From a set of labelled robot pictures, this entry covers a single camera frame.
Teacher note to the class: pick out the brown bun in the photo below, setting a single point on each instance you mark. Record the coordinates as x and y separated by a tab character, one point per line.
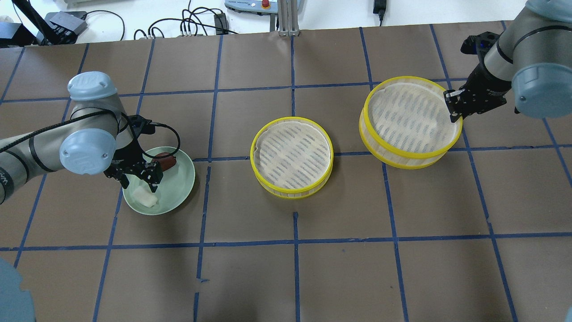
165	160

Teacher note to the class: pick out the aluminium frame post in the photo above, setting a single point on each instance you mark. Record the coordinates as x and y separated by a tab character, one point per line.
288	13

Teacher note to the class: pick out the black device box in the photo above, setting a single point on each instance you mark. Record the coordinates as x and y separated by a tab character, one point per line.
67	23

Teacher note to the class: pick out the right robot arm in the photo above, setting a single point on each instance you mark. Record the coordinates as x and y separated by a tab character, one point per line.
532	57

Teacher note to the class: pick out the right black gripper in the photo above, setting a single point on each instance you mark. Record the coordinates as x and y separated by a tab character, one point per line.
486	91

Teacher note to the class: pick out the yellow steamer basket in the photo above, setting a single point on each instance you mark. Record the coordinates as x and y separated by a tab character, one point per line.
406	124
292	158

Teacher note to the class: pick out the teach pendant with red button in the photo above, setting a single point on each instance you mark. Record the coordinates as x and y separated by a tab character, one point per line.
259	7

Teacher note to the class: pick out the black power adapter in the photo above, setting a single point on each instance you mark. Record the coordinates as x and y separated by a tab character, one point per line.
379	9

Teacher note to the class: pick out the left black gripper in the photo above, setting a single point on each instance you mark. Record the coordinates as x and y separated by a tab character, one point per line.
130	157

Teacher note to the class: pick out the white bun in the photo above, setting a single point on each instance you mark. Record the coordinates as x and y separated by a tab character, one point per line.
144	197

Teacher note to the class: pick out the black power brick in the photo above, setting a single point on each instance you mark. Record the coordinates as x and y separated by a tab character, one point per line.
220	23

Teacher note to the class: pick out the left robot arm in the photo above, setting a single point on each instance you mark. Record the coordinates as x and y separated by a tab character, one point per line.
98	138

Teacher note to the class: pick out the light green plate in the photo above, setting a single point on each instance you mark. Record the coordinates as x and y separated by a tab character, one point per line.
175	187

